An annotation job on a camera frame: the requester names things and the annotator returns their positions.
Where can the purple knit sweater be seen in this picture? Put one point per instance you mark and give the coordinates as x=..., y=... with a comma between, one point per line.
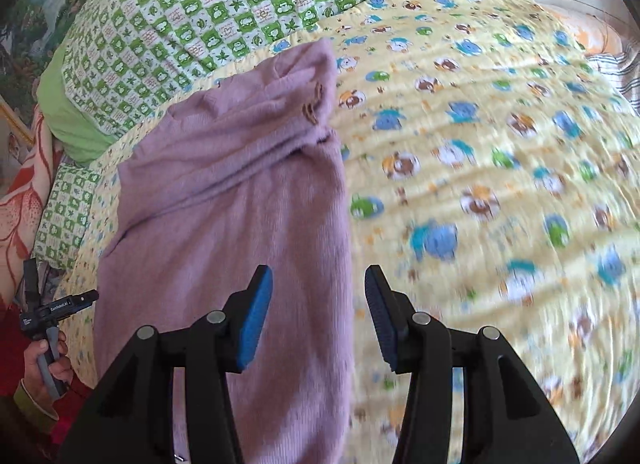
x=248, y=173

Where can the green checkered folded quilt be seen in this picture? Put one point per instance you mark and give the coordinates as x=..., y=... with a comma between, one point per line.
x=120, y=59

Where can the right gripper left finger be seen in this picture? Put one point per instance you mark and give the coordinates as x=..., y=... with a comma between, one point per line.
x=128, y=417

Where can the landscape painting on wall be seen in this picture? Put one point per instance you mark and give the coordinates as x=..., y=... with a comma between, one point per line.
x=31, y=30

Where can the red floral blanket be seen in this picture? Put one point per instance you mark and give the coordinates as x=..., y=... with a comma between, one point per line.
x=22, y=207

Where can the striped bed sheet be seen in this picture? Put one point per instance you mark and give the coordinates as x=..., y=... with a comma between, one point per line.
x=622, y=70

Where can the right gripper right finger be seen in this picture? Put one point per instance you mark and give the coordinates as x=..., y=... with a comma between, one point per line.
x=507, y=418

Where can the yellow cartoon bear quilt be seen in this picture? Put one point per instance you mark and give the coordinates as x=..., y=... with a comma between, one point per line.
x=492, y=171

